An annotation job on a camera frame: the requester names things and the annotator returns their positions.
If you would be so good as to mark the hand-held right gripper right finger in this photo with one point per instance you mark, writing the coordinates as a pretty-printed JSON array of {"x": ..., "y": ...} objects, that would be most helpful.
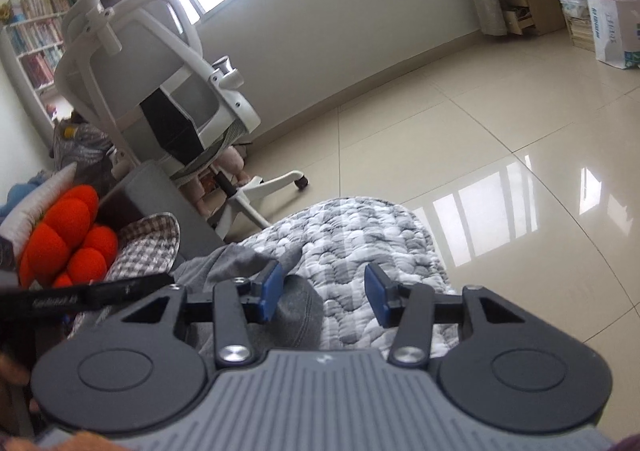
[{"x": 376, "y": 297}]

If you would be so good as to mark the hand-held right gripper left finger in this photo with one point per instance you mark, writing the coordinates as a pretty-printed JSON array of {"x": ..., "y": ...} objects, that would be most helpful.
[{"x": 270, "y": 292}]

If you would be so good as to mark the grey sweatshirt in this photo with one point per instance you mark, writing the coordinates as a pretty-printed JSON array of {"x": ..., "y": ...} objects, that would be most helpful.
[{"x": 295, "y": 306}]

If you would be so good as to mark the person's left hand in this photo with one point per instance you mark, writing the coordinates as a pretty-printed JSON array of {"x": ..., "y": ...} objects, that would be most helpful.
[{"x": 12, "y": 370}]

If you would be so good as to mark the grey checked quilted blanket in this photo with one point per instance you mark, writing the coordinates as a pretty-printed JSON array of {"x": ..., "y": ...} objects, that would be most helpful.
[{"x": 360, "y": 241}]

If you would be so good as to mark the orange plush cushion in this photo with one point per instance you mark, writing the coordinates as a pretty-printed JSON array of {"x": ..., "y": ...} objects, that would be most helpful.
[{"x": 65, "y": 241}]

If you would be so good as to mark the checked fabric hat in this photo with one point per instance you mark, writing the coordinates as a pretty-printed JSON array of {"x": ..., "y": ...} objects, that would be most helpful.
[{"x": 145, "y": 246}]

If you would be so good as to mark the white pillow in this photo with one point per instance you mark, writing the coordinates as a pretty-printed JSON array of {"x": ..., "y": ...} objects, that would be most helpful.
[{"x": 35, "y": 211}]

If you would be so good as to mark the blue plush toy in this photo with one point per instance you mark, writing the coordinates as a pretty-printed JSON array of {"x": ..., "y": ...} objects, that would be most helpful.
[{"x": 20, "y": 191}]

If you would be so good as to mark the pink doll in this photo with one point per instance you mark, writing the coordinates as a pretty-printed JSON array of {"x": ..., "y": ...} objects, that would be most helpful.
[{"x": 220, "y": 176}]

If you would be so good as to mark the silver foil bag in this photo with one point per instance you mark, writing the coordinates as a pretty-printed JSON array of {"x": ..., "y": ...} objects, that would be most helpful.
[{"x": 82, "y": 146}]

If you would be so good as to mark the white office chair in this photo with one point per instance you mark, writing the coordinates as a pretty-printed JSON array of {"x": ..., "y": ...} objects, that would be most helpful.
[{"x": 150, "y": 56}]

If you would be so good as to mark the white bookshelf with books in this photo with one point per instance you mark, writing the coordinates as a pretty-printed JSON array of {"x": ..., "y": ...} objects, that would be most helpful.
[{"x": 35, "y": 41}]

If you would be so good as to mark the stack of books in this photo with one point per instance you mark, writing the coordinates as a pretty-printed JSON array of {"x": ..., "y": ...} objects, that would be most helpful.
[{"x": 577, "y": 21}]

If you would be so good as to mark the white paper bag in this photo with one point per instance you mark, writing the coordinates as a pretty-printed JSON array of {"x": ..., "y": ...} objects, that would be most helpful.
[{"x": 615, "y": 31}]

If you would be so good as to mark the grey bed frame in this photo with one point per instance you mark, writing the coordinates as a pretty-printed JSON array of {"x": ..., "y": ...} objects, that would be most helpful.
[{"x": 160, "y": 201}]

